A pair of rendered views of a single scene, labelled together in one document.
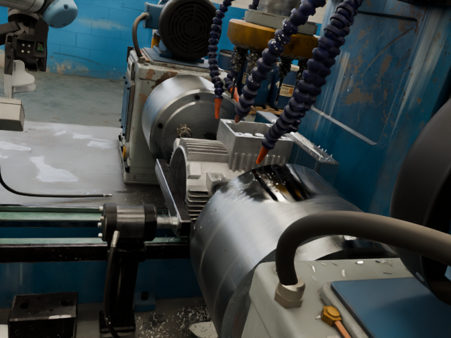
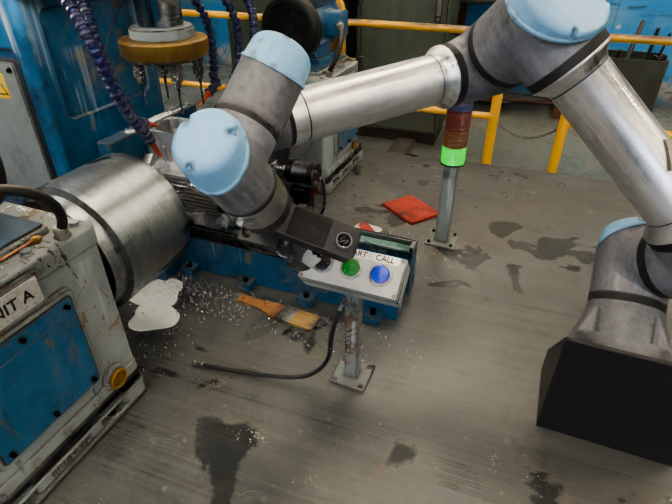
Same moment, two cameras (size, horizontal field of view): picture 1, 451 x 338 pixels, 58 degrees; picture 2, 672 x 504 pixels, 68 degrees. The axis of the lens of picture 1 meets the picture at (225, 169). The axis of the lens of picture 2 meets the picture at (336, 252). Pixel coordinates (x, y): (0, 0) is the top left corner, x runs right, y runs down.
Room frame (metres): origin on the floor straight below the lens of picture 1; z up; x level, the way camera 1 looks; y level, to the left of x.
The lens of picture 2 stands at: (1.31, 0.99, 1.53)
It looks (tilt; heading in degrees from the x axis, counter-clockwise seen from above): 33 degrees down; 224
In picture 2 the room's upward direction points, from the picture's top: straight up
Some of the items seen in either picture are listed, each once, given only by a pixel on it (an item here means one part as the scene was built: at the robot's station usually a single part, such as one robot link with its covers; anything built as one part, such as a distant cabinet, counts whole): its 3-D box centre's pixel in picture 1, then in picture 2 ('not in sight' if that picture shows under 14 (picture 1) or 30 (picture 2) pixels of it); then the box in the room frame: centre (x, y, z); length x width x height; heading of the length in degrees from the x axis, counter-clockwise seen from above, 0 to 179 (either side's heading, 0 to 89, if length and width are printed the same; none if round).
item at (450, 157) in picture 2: not in sight; (453, 154); (0.27, 0.38, 1.05); 0.06 x 0.06 x 0.04
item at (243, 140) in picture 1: (252, 146); (181, 140); (0.77, -0.04, 1.11); 0.12 x 0.11 x 0.07; 112
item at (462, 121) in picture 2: not in sight; (458, 118); (0.27, 0.38, 1.14); 0.06 x 0.06 x 0.04
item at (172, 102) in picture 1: (188, 121); (86, 245); (1.08, 0.13, 1.04); 0.37 x 0.25 x 0.25; 22
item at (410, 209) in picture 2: not in sight; (411, 208); (0.19, 0.22, 0.80); 0.15 x 0.12 x 0.01; 76
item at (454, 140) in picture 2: not in sight; (455, 136); (0.27, 0.38, 1.10); 0.06 x 0.06 x 0.04
